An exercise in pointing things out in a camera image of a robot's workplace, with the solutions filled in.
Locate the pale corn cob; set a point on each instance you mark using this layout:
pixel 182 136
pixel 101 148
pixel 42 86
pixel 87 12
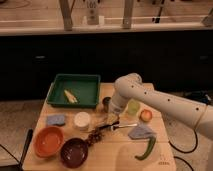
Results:
pixel 71 98

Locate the green chili pepper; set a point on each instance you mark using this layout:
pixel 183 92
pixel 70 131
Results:
pixel 150 146

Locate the red yellow apple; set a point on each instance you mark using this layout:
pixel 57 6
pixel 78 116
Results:
pixel 145 115

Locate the green plastic tray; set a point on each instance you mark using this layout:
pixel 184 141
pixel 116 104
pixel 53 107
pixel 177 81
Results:
pixel 84 87

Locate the dark grape bunch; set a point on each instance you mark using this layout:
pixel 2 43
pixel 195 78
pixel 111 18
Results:
pixel 94 137

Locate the white round container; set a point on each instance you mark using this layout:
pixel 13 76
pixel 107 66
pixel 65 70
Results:
pixel 82 120

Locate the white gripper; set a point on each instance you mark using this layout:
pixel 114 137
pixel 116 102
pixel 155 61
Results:
pixel 117 105

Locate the dark metal cup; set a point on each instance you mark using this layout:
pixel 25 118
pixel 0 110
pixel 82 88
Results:
pixel 105 103

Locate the orange bowl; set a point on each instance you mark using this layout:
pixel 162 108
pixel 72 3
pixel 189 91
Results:
pixel 48 141

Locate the dark maroon bowl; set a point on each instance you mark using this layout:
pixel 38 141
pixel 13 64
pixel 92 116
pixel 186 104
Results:
pixel 74 153

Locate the grey blue cloth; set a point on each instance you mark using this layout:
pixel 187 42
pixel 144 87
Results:
pixel 141 131

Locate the light green cup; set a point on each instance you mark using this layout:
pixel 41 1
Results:
pixel 133 107

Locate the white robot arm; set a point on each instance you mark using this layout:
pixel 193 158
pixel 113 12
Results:
pixel 196 115

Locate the blue sponge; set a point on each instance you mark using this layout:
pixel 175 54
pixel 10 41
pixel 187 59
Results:
pixel 58 120

